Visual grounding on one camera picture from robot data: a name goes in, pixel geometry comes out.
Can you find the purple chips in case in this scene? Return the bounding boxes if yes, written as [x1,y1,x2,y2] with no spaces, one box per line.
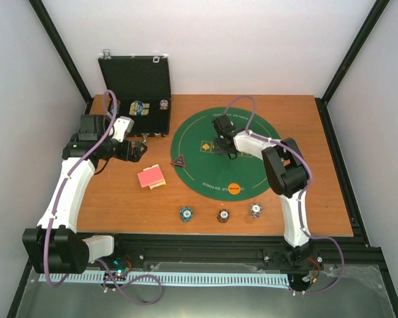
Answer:
[159,99,170,110]

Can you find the orange round blind button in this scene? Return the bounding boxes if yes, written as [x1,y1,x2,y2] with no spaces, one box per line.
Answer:
[227,182,243,195]

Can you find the brown poker chip stack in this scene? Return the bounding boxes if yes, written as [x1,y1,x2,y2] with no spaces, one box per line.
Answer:
[217,210,230,223]

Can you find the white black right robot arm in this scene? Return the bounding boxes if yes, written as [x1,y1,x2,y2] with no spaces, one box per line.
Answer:
[212,115,312,268]

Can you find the light blue slotted cable duct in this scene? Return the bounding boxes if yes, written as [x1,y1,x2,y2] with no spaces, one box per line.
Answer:
[48,271,291,288]

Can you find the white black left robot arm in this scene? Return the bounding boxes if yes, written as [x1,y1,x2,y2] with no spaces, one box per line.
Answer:
[22,115,147,274]

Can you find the teal poker chip stack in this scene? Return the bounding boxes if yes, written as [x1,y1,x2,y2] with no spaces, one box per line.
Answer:
[180,207,193,223]

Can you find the purple cable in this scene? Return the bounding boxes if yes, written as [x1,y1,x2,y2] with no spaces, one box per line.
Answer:
[224,95,346,295]
[43,89,163,305]

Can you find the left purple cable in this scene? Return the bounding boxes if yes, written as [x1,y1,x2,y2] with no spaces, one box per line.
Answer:
[43,89,163,305]

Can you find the open black poker case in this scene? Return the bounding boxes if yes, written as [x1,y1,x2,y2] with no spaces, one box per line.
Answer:
[98,50,172,136]

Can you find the purple poker chip stack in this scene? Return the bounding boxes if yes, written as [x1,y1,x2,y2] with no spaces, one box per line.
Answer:
[249,203,263,219]

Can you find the teal chips in case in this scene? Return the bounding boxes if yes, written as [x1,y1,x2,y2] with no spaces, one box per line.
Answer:
[109,100,120,114]

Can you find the card deck in case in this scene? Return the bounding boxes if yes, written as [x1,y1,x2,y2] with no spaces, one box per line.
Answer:
[129,101,150,116]

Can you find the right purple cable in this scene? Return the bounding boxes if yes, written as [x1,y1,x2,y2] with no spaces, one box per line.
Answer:
[224,95,346,295]

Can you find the red playing card deck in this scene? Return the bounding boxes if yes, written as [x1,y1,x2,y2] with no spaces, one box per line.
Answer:
[137,164,166,189]

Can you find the black triangular dealer button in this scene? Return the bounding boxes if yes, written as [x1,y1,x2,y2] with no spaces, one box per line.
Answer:
[170,154,186,168]

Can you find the round green poker mat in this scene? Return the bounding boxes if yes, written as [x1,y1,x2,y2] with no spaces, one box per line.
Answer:
[170,106,285,201]

